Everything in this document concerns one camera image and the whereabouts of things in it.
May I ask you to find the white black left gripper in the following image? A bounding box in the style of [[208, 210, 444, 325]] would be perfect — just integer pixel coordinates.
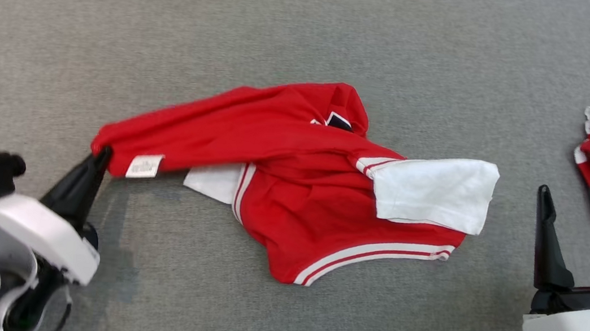
[[0, 134, 115, 288]]

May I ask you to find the red jersey with white stripes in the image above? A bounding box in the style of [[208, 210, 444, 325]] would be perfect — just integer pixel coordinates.
[[77, 51, 510, 310]]

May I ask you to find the grey fabric sofa cushion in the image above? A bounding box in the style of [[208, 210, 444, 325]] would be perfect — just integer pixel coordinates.
[[0, 0, 590, 331]]

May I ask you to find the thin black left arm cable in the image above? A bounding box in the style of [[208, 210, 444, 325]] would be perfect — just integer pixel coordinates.
[[50, 284, 76, 331]]

